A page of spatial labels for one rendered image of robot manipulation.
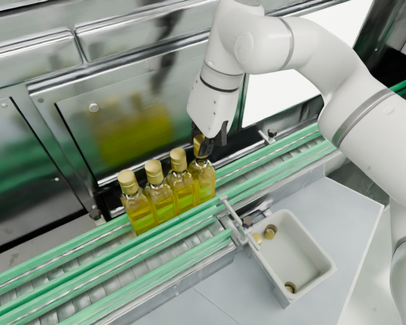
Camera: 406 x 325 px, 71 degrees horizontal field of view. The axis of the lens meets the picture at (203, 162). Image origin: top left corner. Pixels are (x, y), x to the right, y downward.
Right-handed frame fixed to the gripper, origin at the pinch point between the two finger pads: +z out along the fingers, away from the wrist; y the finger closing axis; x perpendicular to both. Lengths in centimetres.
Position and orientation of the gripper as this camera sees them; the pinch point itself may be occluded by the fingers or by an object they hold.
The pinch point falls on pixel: (201, 142)
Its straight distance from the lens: 62.5
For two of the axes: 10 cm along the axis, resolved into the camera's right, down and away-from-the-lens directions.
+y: 4.8, 6.9, -5.4
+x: 8.5, -2.1, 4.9
